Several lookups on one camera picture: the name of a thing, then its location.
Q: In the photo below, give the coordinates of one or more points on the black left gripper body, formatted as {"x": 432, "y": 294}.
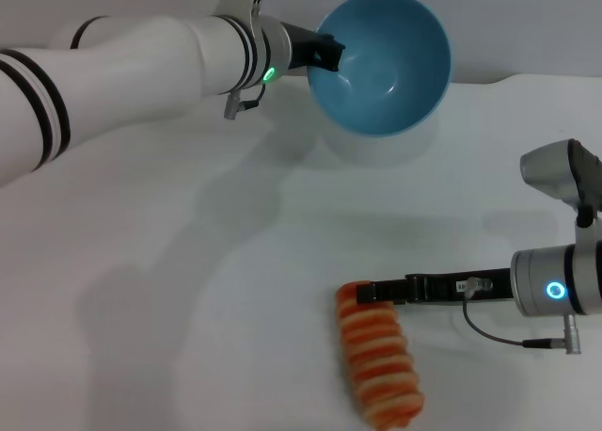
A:
{"x": 301, "y": 47}

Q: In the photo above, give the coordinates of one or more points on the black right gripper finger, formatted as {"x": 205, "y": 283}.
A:
{"x": 381, "y": 292}

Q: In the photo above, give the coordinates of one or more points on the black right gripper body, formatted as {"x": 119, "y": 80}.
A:
{"x": 442, "y": 290}

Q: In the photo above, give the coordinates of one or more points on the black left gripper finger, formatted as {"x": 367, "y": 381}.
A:
{"x": 335, "y": 54}

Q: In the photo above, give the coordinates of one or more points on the blue bowl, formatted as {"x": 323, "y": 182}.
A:
{"x": 385, "y": 73}

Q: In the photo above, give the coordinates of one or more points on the orange striped bread loaf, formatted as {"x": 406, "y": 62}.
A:
{"x": 376, "y": 355}

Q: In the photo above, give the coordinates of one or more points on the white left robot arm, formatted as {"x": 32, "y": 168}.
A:
{"x": 131, "y": 73}

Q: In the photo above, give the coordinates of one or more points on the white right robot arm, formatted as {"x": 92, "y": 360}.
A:
{"x": 541, "y": 285}

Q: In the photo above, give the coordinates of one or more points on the left camera mount bracket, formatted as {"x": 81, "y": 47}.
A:
{"x": 242, "y": 7}

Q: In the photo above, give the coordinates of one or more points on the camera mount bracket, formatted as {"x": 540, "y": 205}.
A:
{"x": 242, "y": 7}
{"x": 590, "y": 228}

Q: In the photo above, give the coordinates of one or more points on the right camera mount bracket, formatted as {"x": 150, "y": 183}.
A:
{"x": 590, "y": 228}

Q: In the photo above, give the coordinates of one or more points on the right wrist camera housing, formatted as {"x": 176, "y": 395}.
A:
{"x": 550, "y": 167}

